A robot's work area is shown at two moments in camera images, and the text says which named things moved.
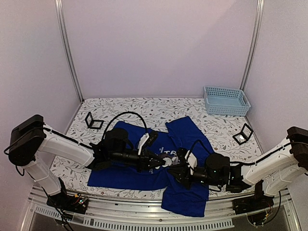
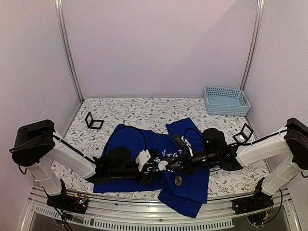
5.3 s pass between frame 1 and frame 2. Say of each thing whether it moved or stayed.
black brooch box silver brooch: stayed
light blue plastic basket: stayed
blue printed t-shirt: stayed
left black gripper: moved
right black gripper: moved
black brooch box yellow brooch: stayed
